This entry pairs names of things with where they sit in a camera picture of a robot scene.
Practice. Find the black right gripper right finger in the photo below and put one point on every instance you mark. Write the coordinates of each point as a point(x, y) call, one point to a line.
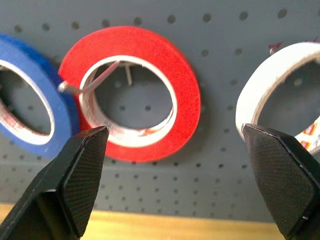
point(285, 185)

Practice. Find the white tape roll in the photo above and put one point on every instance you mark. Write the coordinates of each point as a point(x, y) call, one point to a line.
point(262, 75)

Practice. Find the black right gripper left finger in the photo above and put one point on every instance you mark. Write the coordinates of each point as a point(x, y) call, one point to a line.
point(62, 195)

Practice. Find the blue tape roll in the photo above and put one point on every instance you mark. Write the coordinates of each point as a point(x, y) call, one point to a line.
point(32, 57)

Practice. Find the metal pegboard hook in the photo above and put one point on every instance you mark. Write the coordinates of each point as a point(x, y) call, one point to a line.
point(72, 88)

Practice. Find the grey perforated pegboard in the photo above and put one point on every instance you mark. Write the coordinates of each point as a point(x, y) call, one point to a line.
point(175, 185)

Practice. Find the red tape roll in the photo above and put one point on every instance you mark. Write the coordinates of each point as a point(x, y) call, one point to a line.
point(150, 50)

